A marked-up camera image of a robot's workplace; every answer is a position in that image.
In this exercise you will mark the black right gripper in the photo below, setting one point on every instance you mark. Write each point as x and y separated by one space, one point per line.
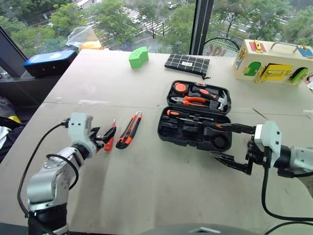
256 154

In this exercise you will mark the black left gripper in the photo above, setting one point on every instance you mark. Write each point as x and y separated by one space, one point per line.
94 139

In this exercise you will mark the small red screwdriver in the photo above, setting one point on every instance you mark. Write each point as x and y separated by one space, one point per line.
109 144

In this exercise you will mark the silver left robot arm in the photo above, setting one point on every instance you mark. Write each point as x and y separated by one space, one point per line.
46 181

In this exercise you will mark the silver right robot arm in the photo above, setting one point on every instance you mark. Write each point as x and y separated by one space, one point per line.
297 159

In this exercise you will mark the black plastic tool case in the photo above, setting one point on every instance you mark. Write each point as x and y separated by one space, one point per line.
190 137

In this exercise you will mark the orange black utility knife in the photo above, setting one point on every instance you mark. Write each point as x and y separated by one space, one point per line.
129 129

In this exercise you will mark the orange black claw hammer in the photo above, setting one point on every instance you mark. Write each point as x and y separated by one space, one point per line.
207 94

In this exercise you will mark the orange black tape measure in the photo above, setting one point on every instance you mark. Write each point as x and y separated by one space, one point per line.
181 87

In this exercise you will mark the green plastic block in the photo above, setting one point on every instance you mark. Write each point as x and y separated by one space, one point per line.
138 57

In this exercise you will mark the black grid pattern pouch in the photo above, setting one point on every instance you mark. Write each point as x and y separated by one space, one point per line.
187 64

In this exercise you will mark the yellow orange object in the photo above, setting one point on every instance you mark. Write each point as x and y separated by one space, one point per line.
91 45

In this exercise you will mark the blue and black box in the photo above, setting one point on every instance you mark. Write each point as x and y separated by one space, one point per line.
49 62

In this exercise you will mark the wooden latch puzzle box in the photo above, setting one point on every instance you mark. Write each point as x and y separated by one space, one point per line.
269 56

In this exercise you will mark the badminton racket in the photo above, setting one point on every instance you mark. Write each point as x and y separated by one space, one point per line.
220 46

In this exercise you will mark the white cloth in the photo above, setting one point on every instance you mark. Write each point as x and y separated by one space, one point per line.
3 135

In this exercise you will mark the clear plastic bag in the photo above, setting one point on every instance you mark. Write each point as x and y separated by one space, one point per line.
79 35

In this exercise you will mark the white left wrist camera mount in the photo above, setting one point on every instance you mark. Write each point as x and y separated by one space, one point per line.
77 129

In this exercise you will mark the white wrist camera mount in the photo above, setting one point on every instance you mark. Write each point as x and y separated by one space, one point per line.
269 137
77 129

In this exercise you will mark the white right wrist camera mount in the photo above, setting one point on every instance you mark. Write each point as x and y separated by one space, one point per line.
269 137

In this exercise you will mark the dark window frame post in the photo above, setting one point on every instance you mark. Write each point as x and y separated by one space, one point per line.
201 24

